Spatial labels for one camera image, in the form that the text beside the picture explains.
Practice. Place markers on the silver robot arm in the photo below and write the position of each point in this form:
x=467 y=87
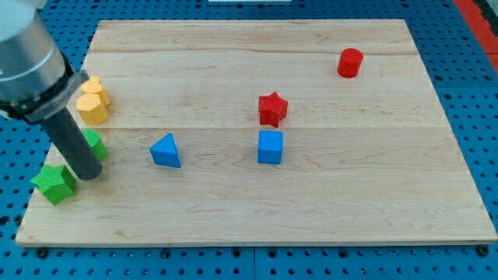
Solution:
x=37 y=80

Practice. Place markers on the wooden board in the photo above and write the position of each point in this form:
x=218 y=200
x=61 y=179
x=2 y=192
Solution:
x=366 y=161

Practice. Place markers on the blue cube block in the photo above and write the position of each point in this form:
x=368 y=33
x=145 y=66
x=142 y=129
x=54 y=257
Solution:
x=270 y=147

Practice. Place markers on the red star block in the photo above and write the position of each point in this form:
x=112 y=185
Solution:
x=272 y=109

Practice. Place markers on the blue triangle block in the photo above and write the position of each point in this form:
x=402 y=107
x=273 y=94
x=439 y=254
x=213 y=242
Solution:
x=165 y=152

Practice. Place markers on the red cylinder block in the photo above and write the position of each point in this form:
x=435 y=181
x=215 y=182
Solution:
x=349 y=63

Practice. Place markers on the green cylinder block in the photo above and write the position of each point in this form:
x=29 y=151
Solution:
x=96 y=143

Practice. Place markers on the yellow hexagon block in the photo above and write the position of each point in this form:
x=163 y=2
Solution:
x=91 y=109

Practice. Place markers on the yellow heart block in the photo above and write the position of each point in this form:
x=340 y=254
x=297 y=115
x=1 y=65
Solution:
x=94 y=86

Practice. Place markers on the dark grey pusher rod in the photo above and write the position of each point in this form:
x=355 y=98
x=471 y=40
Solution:
x=66 y=135

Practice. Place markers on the green star block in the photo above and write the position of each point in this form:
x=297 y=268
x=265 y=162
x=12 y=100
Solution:
x=55 y=183

